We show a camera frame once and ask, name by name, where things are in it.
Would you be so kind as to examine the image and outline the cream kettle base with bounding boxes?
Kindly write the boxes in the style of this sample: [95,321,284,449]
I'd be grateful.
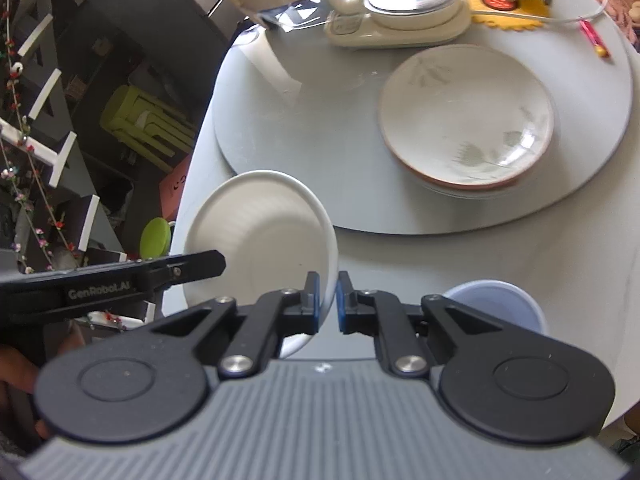
[324,0,471,49]

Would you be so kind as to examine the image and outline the bluish plastic bowl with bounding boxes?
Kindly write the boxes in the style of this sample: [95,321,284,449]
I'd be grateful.
[444,280,549,335]

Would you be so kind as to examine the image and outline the stacked green plastic stools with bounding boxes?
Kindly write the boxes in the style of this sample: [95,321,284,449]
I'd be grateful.
[100,84,196,174]

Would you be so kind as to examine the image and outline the green round stool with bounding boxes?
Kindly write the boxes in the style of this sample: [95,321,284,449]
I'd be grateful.
[139,217,172,259]

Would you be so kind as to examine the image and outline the round grey lazy susan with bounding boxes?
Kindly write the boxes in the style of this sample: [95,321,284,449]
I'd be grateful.
[209,10,639,235]

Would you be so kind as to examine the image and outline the yellow sunflower silicone mat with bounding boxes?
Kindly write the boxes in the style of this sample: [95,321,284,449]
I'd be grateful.
[466,0,549,32]

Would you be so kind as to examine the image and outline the white plastic bowl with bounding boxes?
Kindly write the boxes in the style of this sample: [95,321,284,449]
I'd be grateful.
[183,170,338,358]

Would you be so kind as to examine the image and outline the orange cardboard box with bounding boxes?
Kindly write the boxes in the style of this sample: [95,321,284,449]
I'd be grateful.
[160,155,192,217]

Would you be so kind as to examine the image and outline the person's left hand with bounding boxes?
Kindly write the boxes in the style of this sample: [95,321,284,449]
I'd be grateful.
[1,322,85,430]

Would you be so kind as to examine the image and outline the black shelf with white slats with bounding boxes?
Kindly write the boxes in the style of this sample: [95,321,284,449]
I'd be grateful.
[1,0,127,273]

